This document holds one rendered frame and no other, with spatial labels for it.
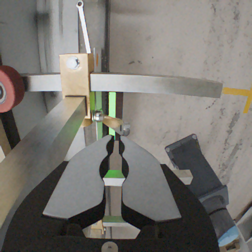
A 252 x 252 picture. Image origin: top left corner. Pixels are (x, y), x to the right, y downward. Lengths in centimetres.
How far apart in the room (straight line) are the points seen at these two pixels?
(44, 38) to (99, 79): 34
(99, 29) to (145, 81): 22
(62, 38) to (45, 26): 7
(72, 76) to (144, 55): 90
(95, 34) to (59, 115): 28
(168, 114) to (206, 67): 49
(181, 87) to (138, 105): 93
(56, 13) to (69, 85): 33
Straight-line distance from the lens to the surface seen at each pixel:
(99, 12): 44
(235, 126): 169
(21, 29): 51
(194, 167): 124
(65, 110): 21
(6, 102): 30
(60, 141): 17
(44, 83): 30
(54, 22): 55
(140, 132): 131
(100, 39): 43
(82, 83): 27
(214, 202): 109
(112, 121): 16
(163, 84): 28
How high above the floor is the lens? 112
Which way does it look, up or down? 62 degrees down
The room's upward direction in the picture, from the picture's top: 177 degrees clockwise
